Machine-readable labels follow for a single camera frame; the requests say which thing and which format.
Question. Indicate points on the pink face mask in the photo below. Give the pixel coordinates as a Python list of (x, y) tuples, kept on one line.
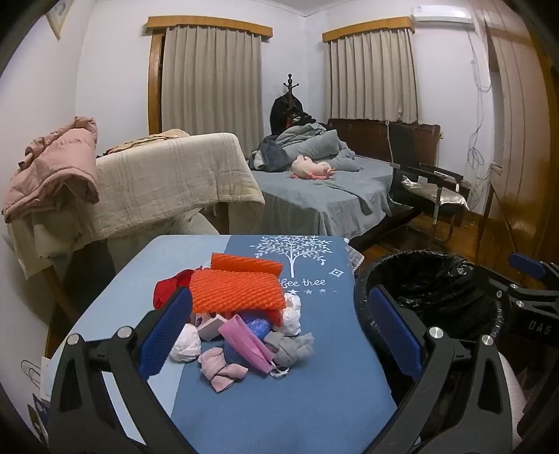
[(249, 345)]

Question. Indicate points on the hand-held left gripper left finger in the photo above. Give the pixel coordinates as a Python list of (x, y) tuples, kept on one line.
[(168, 331)]

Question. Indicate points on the white air conditioner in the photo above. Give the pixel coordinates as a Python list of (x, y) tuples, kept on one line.
[(441, 17)]

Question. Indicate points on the black office chair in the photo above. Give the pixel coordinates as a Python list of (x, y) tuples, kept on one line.
[(406, 144)]

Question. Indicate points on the wooden coat rack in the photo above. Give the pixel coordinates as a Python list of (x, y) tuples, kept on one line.
[(289, 85)]

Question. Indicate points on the wooden side table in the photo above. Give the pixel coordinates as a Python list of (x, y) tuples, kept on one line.
[(495, 168)]

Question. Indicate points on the pink plush toy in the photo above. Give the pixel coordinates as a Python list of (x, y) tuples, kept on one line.
[(305, 168)]

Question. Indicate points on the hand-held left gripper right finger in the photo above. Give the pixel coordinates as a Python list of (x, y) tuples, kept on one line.
[(395, 331)]

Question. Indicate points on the tan folded cloth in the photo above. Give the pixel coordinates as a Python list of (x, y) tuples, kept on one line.
[(148, 139)]

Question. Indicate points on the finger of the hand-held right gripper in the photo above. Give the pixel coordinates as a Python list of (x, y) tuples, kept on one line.
[(526, 263), (491, 281)]

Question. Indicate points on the wooden wardrobe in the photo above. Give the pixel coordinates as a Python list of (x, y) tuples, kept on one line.
[(524, 152)]

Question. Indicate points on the pink padded jacket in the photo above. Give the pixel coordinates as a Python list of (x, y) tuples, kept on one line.
[(56, 161)]

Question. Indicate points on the beige checked blanket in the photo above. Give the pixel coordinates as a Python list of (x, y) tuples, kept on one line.
[(174, 179)]

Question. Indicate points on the grey knit cloth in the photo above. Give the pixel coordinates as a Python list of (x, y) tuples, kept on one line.
[(356, 259)]

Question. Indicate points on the pink cloth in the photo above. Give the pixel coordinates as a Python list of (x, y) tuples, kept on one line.
[(218, 371)]

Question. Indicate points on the white ribbed clothing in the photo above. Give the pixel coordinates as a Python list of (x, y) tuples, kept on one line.
[(513, 393)]

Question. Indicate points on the small pink white box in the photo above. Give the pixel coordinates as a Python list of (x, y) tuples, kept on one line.
[(212, 325)]

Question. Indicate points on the white tissue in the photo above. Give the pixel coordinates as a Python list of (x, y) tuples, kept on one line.
[(185, 345), (291, 314)]

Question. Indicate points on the dark grey garment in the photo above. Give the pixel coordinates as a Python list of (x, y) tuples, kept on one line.
[(275, 157)]

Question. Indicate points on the bed with grey sheet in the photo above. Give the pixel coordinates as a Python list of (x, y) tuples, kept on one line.
[(305, 196)]

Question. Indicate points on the wooden chair frame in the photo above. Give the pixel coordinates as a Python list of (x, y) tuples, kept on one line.
[(61, 288)]

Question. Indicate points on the wooden curtain valance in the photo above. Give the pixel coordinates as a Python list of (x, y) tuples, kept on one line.
[(209, 25), (367, 29)]

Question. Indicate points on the grey duvet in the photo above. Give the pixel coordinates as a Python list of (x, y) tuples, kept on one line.
[(314, 144)]

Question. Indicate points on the narrow beige curtain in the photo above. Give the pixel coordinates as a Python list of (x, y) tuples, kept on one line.
[(375, 78)]

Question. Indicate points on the blue plastic bag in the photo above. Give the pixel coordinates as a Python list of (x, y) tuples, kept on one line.
[(255, 325)]

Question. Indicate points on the silver cushion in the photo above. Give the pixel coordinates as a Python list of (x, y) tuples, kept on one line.
[(436, 192)]

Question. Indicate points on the black trash bin with bag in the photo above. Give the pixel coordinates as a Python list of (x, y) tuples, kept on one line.
[(436, 283)]

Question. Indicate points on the white paper bag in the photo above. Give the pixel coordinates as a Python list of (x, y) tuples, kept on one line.
[(37, 384)]

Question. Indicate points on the wooden window frame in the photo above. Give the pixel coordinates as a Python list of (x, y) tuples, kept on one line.
[(155, 83)]

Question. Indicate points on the blue tree print tablecloth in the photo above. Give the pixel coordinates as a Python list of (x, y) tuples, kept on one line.
[(305, 393)]

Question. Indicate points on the cream quilt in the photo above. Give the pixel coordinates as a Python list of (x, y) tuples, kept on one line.
[(39, 244)]

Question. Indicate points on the wide beige curtain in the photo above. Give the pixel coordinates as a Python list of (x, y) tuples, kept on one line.
[(209, 87)]

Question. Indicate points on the red cloth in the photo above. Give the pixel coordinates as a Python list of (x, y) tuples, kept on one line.
[(168, 286)]

